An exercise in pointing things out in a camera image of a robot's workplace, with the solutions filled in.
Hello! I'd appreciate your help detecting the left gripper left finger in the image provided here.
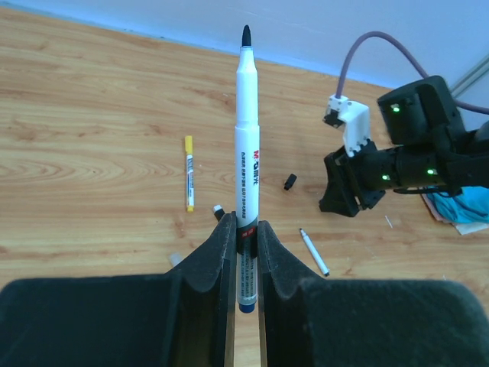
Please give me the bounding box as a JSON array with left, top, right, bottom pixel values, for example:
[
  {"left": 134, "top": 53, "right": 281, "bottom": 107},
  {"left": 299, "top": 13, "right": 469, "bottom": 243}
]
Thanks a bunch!
[{"left": 1, "top": 213, "right": 236, "bottom": 366}]

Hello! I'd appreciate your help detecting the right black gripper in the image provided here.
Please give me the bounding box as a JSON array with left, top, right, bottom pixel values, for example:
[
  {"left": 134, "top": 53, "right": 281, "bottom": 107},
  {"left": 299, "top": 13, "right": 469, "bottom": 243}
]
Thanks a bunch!
[{"left": 319, "top": 141, "right": 401, "bottom": 217}]

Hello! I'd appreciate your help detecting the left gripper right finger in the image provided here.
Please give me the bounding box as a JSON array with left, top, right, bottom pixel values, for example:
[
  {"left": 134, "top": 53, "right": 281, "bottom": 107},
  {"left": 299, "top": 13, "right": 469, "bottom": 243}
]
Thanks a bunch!
[{"left": 257, "top": 221, "right": 488, "bottom": 366}]

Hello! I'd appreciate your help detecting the white marker blue end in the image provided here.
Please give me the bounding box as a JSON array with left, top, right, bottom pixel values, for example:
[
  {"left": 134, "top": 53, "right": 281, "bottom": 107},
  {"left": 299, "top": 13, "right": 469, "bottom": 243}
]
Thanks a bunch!
[{"left": 235, "top": 24, "right": 261, "bottom": 313}]

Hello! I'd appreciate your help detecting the yellow capped white marker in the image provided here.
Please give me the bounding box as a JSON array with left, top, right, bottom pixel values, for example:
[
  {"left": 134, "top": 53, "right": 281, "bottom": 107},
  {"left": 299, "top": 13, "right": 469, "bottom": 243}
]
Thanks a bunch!
[{"left": 184, "top": 135, "right": 195, "bottom": 213}]

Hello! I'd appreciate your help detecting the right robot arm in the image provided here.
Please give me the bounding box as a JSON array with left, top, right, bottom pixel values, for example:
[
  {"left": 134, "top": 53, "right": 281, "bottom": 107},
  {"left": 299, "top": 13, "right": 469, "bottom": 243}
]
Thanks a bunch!
[{"left": 319, "top": 76, "right": 488, "bottom": 217}]

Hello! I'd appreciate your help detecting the black pen cap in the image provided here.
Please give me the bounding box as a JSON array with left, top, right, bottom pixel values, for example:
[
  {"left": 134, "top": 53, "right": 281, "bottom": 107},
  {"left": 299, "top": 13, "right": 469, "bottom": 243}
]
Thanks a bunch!
[{"left": 283, "top": 174, "right": 297, "bottom": 191}]

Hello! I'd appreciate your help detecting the clear pen cap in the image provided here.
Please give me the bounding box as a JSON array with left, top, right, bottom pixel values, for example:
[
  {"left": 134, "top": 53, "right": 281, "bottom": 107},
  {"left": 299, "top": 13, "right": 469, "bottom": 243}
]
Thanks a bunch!
[{"left": 169, "top": 252, "right": 183, "bottom": 268}]

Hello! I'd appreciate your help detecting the white marker black tip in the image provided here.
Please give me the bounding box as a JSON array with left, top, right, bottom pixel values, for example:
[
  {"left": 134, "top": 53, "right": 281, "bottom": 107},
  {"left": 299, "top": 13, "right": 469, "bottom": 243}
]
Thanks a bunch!
[{"left": 300, "top": 228, "right": 330, "bottom": 277}]

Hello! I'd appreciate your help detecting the small black white cap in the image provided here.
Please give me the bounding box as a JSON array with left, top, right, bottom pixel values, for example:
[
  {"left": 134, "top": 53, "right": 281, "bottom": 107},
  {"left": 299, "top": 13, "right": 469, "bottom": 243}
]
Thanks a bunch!
[{"left": 212, "top": 204, "right": 225, "bottom": 222}]

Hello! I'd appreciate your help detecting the teal cloth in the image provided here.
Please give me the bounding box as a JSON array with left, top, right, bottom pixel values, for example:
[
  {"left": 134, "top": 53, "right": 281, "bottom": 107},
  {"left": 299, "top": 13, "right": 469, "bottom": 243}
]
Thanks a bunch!
[{"left": 426, "top": 187, "right": 488, "bottom": 224}]

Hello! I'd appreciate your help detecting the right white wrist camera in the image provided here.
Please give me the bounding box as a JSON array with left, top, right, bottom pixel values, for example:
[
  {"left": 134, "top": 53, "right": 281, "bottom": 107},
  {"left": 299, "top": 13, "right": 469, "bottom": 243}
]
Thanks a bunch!
[{"left": 323, "top": 95, "right": 371, "bottom": 158}]

